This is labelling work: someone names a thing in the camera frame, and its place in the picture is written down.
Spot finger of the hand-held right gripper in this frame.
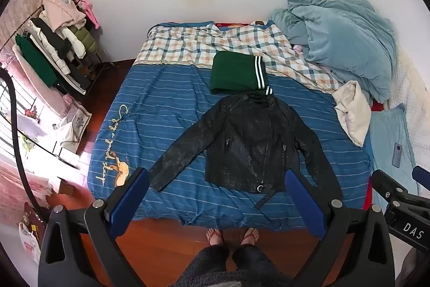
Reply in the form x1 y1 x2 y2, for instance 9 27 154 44
412 165 430 182
370 169 420 207

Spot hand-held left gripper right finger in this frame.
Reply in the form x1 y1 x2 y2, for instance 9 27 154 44
284 169 396 287

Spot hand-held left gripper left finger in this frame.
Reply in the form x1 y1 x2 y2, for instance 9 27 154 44
38 168 150 287

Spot black leather jacket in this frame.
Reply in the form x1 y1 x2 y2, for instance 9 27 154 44
148 93 344 210

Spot person's right forearm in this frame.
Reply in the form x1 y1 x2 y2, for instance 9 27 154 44
396 250 430 287

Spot black metal clothes rack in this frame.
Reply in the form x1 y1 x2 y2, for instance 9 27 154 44
13 1 113 99

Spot grey smartphone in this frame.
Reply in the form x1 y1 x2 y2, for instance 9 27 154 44
392 142 402 168

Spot light blue pillow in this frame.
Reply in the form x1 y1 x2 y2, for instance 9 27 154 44
369 102 420 197

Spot person's right foot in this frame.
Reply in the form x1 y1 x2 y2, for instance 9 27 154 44
241 227 260 247

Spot person's foot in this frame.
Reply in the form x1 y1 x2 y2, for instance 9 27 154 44
206 227 224 246
241 227 260 247

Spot wooden stool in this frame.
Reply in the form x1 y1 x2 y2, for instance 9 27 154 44
56 177 76 197

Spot cream padded garment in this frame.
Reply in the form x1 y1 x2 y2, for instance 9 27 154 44
332 81 372 148

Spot person's right leg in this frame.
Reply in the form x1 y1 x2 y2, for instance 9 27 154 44
232 245 286 287

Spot person's leg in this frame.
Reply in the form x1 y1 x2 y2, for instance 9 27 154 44
170 245 234 287
232 245 286 287

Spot person's left foot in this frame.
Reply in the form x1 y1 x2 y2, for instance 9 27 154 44
206 227 224 246

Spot white floral cloth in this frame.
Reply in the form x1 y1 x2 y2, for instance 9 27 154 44
59 99 93 155

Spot person's left leg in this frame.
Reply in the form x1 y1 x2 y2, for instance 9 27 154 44
170 245 234 287

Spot white plastic bag red print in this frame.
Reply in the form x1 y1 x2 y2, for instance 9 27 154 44
18 223 42 265

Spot blue striped plaid bed sheet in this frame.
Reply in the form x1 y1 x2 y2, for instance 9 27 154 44
88 21 373 231

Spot light blue duvet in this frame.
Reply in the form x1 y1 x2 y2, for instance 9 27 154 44
269 0 397 104

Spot green folded garment white stripes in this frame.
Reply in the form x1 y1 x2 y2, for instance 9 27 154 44
209 51 274 97

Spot olive puffer jacket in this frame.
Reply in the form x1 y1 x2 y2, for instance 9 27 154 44
72 26 99 54

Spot green hanging garment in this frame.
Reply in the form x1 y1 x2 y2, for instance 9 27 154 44
15 34 58 88

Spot white puffer jacket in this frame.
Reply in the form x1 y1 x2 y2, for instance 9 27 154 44
55 25 86 59

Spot pink plush bunny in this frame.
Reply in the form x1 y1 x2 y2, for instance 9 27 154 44
78 0 100 29

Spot pink fluffy coat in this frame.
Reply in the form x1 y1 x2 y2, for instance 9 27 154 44
42 0 87 29

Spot black braided cable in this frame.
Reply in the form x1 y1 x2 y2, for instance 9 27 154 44
0 68 46 217

